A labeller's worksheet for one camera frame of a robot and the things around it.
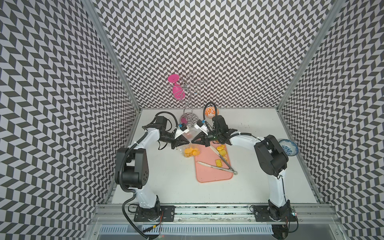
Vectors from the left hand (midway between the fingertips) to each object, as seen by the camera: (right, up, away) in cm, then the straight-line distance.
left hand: (186, 142), depth 86 cm
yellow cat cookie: (+21, -5, +9) cm, 23 cm away
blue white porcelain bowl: (+66, -5, +9) cm, 67 cm away
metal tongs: (+18, -15, +2) cm, 24 cm away
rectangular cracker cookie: (+19, -13, +4) cm, 24 cm away
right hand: (+4, 0, -1) cm, 4 cm away
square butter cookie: (+23, -8, +8) cm, 25 cm away
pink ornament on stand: (-9, +36, +33) cm, 49 cm away
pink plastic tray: (+11, -19, 0) cm, 22 cm away
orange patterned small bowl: (+16, +19, +28) cm, 38 cm away
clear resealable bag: (+2, -5, +4) cm, 7 cm away
